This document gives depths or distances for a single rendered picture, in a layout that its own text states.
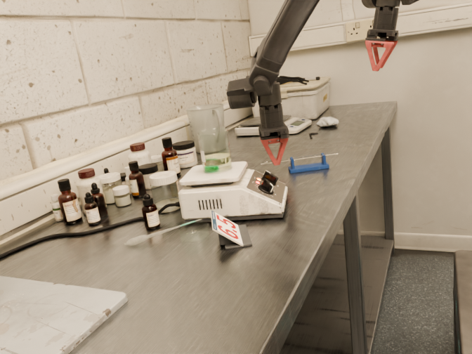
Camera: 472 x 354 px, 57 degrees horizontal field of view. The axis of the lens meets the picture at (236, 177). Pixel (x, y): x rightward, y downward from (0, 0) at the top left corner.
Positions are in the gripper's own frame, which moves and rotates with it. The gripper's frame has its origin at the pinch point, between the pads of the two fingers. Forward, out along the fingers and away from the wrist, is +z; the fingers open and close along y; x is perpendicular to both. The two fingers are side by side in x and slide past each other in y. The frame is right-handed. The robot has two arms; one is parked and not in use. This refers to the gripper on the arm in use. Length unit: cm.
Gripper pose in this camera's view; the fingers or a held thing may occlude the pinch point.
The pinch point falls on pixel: (276, 161)
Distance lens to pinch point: 111.6
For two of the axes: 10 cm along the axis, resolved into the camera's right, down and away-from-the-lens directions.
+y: 0.1, 2.7, -9.6
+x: 9.9, -1.3, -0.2
